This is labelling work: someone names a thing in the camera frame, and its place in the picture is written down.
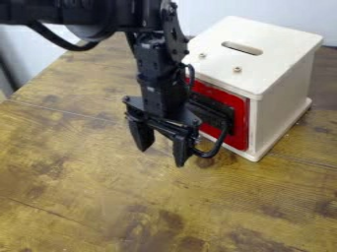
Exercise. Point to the black drawer handle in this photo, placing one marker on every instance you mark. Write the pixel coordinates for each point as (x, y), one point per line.
(217, 116)

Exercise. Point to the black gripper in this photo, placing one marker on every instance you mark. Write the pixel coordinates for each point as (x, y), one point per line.
(160, 110)

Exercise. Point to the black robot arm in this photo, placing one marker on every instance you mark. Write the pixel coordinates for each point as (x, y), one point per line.
(78, 24)

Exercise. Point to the red drawer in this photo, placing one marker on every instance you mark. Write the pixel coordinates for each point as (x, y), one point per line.
(237, 140)

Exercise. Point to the white wooden box cabinet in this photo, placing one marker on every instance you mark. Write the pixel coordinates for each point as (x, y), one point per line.
(255, 67)

